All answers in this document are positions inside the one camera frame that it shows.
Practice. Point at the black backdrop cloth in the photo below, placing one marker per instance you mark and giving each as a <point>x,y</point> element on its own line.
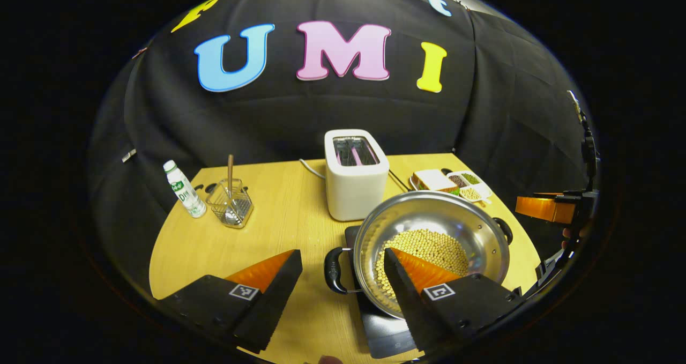
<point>268,123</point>

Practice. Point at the pile of yellow soybeans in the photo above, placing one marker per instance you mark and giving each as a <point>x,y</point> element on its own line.
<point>434,246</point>

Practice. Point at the white divided dish with grains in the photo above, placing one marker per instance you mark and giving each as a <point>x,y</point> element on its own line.
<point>474,188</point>

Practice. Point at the black induction cooktop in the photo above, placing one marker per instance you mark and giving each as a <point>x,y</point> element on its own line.
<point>386,337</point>

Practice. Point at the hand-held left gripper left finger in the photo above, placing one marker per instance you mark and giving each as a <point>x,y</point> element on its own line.
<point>278,294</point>

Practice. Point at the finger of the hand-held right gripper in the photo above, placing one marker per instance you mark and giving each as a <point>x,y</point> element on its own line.
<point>541,208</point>

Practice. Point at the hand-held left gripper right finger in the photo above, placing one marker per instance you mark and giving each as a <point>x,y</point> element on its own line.
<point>402,294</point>

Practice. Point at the white drink bottle green label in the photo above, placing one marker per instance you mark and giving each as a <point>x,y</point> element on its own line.
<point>185,190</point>

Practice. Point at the white toaster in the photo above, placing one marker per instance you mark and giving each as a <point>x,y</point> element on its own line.
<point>356,192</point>

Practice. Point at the metal backdrop clip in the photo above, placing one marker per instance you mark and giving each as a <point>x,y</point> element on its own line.
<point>139,52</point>
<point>128,155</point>

